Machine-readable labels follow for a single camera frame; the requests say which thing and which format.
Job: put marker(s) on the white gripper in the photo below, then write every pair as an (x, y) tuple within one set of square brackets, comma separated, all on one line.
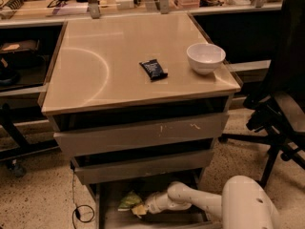
[(152, 203)]

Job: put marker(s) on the white bowl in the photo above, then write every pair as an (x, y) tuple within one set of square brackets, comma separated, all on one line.
[(205, 58)]

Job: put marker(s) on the dark blue snack bar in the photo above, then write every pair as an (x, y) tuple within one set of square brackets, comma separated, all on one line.
[(153, 69)]

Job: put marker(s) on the top grey drawer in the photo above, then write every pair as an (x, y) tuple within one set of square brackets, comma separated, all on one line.
[(141, 134)]

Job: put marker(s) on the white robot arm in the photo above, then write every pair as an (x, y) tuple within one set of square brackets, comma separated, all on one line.
[(243, 203)]

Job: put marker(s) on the green jalapeno chip bag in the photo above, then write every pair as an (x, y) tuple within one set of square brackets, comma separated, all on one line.
[(129, 201)]

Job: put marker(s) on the bottom grey open drawer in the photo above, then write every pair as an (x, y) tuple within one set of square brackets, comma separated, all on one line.
[(109, 195)]

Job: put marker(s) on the grey drawer cabinet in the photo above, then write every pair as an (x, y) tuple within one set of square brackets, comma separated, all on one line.
[(97, 81)]

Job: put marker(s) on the middle grey drawer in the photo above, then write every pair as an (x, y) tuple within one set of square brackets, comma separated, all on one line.
[(144, 167)]

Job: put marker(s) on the black coiled tool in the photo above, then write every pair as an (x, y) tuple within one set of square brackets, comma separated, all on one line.
[(10, 8)]

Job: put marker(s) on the black cart with wheel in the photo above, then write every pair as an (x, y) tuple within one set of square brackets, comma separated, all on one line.
[(8, 119)]

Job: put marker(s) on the black office chair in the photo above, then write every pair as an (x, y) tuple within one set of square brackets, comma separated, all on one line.
[(278, 102)]

